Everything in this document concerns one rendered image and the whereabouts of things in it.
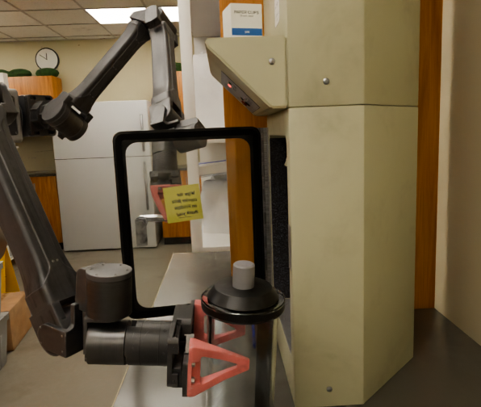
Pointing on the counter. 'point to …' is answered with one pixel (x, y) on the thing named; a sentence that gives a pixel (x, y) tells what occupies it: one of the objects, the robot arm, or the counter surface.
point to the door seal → (181, 137)
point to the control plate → (238, 92)
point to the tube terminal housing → (349, 192)
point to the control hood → (253, 68)
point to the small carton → (242, 20)
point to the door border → (189, 140)
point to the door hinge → (267, 204)
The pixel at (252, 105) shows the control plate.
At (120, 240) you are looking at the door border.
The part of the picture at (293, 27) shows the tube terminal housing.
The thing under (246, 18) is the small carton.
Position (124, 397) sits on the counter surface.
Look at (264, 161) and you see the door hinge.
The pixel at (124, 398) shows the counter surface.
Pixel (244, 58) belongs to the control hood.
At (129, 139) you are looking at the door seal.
